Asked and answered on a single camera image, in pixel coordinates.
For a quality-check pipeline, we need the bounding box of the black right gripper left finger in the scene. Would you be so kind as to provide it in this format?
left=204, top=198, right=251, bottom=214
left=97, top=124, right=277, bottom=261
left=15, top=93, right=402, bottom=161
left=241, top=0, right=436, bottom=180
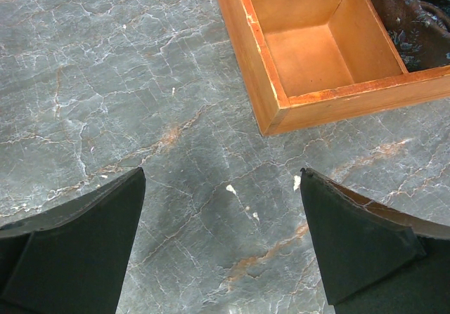
left=1, top=167, right=146, bottom=313

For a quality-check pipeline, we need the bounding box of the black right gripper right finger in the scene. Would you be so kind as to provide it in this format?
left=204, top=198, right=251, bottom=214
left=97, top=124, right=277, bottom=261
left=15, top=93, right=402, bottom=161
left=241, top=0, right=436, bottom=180
left=300, top=168, right=449, bottom=313

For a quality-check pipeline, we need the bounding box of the orange wooden compartment tray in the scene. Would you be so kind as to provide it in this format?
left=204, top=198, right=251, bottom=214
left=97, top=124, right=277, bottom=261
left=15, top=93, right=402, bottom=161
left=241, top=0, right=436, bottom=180
left=218, top=0, right=449, bottom=136

